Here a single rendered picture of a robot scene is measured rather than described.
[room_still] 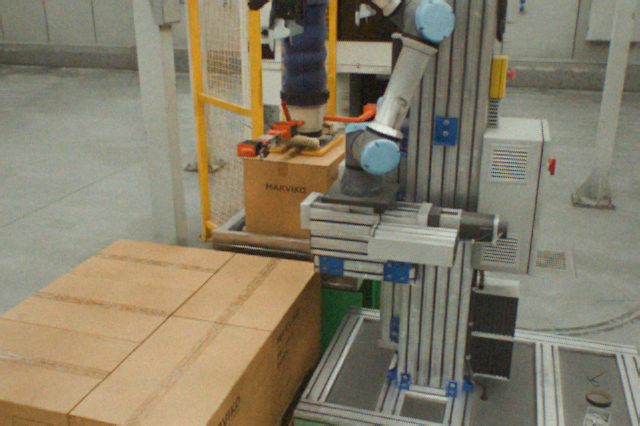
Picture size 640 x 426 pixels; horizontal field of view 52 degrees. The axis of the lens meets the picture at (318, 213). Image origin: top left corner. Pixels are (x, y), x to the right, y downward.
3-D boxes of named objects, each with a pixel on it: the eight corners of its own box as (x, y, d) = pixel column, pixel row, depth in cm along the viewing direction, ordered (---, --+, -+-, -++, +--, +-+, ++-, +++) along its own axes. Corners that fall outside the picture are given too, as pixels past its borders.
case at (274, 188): (290, 201, 359) (289, 129, 345) (361, 208, 347) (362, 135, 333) (245, 240, 305) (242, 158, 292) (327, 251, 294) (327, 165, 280)
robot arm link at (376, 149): (377, 170, 211) (443, 5, 198) (393, 183, 198) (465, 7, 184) (344, 159, 208) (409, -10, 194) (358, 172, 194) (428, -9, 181)
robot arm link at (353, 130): (374, 156, 222) (375, 117, 218) (386, 166, 210) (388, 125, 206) (340, 158, 220) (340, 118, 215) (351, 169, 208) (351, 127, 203)
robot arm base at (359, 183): (388, 185, 224) (389, 157, 220) (379, 199, 210) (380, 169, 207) (345, 181, 228) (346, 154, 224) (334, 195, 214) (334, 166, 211)
